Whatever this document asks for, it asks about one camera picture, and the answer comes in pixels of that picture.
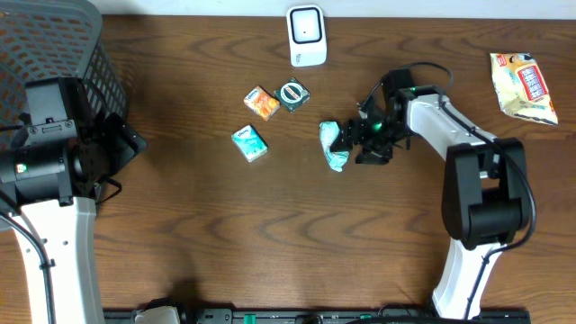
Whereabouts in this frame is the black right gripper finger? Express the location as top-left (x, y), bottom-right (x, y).
top-left (355, 148), bottom-right (392, 166)
top-left (329, 130), bottom-right (354, 152)

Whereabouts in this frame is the teal wipes packet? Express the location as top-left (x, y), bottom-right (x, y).
top-left (319, 121), bottom-right (350, 172)

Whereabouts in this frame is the dark green round-logo packet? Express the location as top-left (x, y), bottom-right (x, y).
top-left (274, 77), bottom-right (311, 113)

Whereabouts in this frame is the orange tissue packet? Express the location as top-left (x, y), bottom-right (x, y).
top-left (244, 85), bottom-right (281, 121)

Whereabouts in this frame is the teal Kleenex tissue packet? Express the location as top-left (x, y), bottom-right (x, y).
top-left (231, 124), bottom-right (268, 162)

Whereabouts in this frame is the yellow snack bag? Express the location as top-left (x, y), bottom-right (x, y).
top-left (490, 53), bottom-right (558, 126)

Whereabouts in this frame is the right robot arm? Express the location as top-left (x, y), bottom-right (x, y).
top-left (327, 65), bottom-right (536, 321)

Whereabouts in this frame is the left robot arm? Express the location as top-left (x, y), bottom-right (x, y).
top-left (1, 77), bottom-right (147, 323)

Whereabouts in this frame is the white barcode scanner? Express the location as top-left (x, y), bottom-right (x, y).
top-left (286, 4), bottom-right (328, 68)

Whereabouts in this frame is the dark grey plastic basket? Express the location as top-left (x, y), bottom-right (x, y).
top-left (1, 0), bottom-right (129, 151)

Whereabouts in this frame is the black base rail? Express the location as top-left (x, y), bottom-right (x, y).
top-left (103, 299), bottom-right (532, 324)

